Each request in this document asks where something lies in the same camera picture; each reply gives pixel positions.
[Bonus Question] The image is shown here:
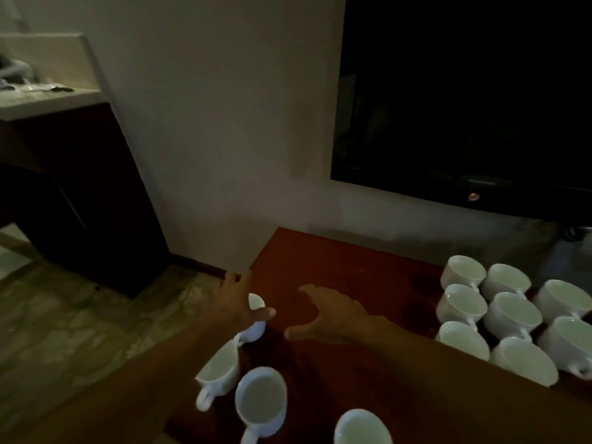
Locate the person's right hand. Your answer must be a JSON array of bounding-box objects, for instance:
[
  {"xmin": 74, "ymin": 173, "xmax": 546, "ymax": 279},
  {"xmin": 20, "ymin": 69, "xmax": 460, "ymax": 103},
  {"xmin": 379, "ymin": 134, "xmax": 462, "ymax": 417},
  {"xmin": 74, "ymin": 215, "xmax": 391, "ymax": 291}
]
[{"xmin": 283, "ymin": 284, "xmax": 376, "ymax": 345}]

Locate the person's left hand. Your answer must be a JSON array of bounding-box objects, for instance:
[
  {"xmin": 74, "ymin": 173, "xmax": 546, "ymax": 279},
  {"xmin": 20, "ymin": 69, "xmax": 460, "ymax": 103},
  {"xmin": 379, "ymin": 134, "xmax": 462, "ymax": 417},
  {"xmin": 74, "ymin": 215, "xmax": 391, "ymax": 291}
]
[{"xmin": 212, "ymin": 270, "xmax": 277, "ymax": 329}]

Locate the white ceramic cup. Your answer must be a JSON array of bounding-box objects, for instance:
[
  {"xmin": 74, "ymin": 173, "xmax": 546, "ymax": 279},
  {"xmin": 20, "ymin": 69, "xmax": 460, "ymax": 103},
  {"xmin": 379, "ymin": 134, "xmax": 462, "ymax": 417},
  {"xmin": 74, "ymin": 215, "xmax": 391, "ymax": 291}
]
[
  {"xmin": 440, "ymin": 255, "xmax": 487, "ymax": 292},
  {"xmin": 233, "ymin": 293, "xmax": 267, "ymax": 345},
  {"xmin": 483, "ymin": 292, "xmax": 544, "ymax": 342},
  {"xmin": 234, "ymin": 366, "xmax": 288, "ymax": 444},
  {"xmin": 195, "ymin": 339, "xmax": 241, "ymax": 412},
  {"xmin": 435, "ymin": 284, "xmax": 489, "ymax": 329},
  {"xmin": 334, "ymin": 409, "xmax": 394, "ymax": 444},
  {"xmin": 480, "ymin": 263, "xmax": 532, "ymax": 301},
  {"xmin": 490, "ymin": 336, "xmax": 559, "ymax": 388},
  {"xmin": 434, "ymin": 321, "xmax": 491, "ymax": 361}
]

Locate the group of white cups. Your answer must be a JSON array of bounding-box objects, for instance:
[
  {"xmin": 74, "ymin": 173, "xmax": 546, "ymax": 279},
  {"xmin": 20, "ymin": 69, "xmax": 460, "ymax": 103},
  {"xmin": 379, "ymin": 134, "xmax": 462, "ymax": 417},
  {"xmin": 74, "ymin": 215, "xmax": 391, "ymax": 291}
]
[{"xmin": 532, "ymin": 279, "xmax": 592, "ymax": 380}]

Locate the person's left forearm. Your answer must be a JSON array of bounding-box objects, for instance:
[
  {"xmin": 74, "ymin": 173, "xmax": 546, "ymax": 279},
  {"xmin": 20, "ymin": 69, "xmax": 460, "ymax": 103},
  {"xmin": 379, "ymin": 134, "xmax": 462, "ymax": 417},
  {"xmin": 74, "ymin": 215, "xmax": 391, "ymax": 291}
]
[{"xmin": 9, "ymin": 314, "xmax": 241, "ymax": 444}]

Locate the person's right forearm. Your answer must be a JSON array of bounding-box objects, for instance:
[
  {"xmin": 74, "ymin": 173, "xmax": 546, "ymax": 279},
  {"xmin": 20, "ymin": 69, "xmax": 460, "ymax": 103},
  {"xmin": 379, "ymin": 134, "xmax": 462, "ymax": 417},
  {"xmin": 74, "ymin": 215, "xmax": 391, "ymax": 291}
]
[{"xmin": 365, "ymin": 316, "xmax": 592, "ymax": 444}]

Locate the dark red wooden table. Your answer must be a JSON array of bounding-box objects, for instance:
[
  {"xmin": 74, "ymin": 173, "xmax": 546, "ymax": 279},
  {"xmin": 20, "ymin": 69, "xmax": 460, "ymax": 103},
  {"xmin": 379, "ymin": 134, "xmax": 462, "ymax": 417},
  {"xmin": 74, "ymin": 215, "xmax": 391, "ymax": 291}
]
[{"xmin": 164, "ymin": 227, "xmax": 592, "ymax": 444}]

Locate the dark wooden cabinet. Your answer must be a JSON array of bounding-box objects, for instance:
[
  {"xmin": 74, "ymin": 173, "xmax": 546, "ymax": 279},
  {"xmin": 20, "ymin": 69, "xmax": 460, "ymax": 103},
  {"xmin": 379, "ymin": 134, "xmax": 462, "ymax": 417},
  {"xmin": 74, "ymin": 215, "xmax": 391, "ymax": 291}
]
[{"xmin": 0, "ymin": 104, "xmax": 172, "ymax": 299}]

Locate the pale stone countertop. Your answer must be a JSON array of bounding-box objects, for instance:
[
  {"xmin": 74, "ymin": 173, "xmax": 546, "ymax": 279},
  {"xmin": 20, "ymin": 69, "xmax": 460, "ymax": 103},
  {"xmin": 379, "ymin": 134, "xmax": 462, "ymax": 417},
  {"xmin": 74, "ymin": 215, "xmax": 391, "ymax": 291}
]
[{"xmin": 0, "ymin": 89, "xmax": 105, "ymax": 121}]

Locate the grey crumpled bundle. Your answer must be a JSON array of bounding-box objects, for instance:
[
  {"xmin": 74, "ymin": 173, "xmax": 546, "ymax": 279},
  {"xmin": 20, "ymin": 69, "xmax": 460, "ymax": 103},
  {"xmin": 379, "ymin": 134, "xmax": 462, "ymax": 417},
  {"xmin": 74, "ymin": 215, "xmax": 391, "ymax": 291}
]
[{"xmin": 0, "ymin": 55, "xmax": 36, "ymax": 86}]

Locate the black wall television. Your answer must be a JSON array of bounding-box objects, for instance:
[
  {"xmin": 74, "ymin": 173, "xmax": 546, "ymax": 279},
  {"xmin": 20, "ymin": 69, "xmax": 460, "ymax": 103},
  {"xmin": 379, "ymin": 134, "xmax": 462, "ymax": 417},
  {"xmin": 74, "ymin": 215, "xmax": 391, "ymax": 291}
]
[{"xmin": 331, "ymin": 0, "xmax": 592, "ymax": 225}]

